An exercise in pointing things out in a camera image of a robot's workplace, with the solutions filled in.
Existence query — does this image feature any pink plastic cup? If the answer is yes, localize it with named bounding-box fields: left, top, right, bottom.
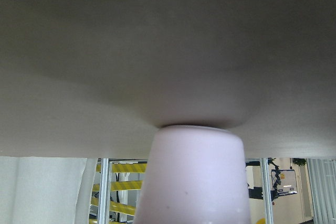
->
left=134, top=125, right=250, bottom=223

